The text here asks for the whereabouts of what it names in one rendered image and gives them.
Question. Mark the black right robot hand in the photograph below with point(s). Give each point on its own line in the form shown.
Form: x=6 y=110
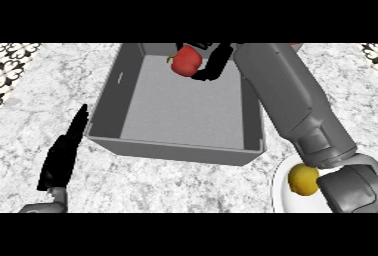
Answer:
x=215 y=65

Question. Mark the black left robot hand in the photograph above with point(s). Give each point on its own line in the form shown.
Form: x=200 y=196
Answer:
x=61 y=155

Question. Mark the red bell pepper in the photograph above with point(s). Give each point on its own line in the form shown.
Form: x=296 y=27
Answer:
x=187 y=61

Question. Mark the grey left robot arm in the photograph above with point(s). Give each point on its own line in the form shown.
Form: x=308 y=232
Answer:
x=49 y=203

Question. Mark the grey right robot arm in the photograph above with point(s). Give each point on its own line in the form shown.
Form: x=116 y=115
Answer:
x=300 y=110

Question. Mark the grey cardboard box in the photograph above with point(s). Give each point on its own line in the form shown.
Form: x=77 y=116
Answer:
x=178 y=106

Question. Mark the white plate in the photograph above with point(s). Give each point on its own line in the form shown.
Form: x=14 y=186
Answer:
x=286 y=196

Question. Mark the black and white patterned mat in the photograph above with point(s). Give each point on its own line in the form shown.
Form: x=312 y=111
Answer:
x=371 y=55
x=12 y=65

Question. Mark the yellow lemon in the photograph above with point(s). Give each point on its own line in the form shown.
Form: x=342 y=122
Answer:
x=303 y=180

